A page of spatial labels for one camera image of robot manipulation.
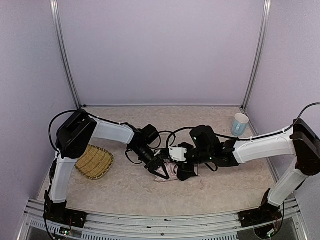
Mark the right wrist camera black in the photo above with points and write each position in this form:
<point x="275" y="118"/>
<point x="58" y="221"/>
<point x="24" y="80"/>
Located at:
<point x="177" y="154"/>

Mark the right aluminium corner post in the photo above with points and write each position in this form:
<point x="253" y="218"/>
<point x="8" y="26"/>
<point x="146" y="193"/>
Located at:
<point x="258" y="54"/>

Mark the left aluminium corner post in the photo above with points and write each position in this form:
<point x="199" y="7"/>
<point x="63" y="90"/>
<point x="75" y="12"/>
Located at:
<point x="54" y="5"/>

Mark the pink and black folding umbrella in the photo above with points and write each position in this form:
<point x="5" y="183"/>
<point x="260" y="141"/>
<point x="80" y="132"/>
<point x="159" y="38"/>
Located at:
<point x="197" y="179"/>

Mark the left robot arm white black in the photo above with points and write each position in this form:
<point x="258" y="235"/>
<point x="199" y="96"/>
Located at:
<point x="75" y="134"/>

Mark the woven bamboo tray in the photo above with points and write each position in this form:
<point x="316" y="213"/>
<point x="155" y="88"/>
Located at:
<point x="95" y="162"/>

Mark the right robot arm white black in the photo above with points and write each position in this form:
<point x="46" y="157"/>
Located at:
<point x="298" y="140"/>

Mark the aluminium corner post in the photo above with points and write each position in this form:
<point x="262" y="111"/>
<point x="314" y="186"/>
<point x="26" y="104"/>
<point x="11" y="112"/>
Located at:
<point x="258" y="54"/>
<point x="54" y="5"/>

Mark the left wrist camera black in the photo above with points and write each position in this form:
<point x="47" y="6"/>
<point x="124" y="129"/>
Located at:
<point x="162" y="152"/>

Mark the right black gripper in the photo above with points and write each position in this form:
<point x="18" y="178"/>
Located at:
<point x="185" y="167"/>

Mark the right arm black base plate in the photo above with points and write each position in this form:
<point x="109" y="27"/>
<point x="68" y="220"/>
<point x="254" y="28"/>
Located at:
<point x="263" y="214"/>

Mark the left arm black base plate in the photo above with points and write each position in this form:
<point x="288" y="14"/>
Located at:
<point x="65" y="216"/>

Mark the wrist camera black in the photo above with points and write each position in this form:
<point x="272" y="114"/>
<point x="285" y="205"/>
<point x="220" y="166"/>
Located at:
<point x="162" y="152"/>
<point x="177" y="154"/>

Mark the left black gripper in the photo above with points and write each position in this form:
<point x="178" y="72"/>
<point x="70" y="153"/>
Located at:
<point x="153" y="162"/>

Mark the light blue paper cup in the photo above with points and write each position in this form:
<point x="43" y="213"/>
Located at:
<point x="239" y="124"/>

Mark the aluminium front rail frame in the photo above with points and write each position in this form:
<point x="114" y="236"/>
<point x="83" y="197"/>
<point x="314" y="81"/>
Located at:
<point x="99" y="225"/>

